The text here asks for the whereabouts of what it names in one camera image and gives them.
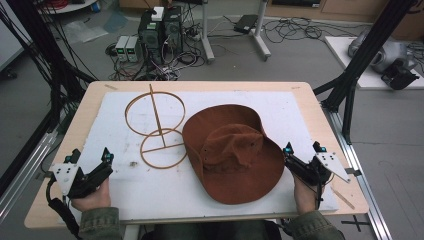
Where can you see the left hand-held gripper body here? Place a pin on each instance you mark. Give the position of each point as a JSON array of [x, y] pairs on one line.
[[66, 175]]

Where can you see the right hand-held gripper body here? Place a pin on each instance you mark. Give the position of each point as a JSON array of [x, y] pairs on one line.
[[328, 163]]

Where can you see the brown brimmed hat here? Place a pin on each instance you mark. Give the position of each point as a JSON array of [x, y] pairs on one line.
[[233, 156]]

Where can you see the person's left hand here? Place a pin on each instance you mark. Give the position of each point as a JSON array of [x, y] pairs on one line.
[[93, 198]]

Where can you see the person's right hand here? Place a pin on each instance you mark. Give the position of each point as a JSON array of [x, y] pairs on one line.
[[305, 196]]

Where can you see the wooden strip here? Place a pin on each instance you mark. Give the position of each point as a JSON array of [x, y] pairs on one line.
[[342, 198]]

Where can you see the white foam mat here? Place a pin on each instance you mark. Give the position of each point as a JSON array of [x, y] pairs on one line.
[[150, 193]]

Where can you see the white floor platform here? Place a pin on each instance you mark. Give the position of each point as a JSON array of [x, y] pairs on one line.
[[343, 53]]

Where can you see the black device on platform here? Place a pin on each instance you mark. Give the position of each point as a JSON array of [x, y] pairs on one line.
[[398, 76]]

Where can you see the grey power supply unit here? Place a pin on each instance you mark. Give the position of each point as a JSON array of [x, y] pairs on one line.
[[133, 49], [121, 48]]

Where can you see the person's lap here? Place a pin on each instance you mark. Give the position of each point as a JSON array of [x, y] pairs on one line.
[[213, 231]]

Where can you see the grey rounded device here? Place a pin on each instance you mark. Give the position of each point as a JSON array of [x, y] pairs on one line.
[[390, 53]]

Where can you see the grey desk leg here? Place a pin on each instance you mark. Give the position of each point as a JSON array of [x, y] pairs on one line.
[[206, 33], [261, 33]]

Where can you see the black computer tower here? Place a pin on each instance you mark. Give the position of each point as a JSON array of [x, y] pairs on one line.
[[173, 30], [150, 36]]

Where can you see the clear plastic sheet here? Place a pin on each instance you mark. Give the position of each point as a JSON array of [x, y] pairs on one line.
[[90, 28]]

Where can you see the black flat box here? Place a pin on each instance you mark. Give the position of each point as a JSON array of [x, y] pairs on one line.
[[246, 23]]

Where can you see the white round table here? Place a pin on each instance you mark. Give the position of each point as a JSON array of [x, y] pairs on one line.
[[70, 6]]

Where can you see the white box on tower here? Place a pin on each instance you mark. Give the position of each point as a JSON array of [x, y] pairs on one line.
[[158, 13]]

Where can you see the cardboard box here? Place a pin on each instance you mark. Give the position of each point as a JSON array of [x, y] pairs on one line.
[[408, 23]]

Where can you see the aluminium rail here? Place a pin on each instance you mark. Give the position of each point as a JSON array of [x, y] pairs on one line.
[[360, 173], [26, 170]]

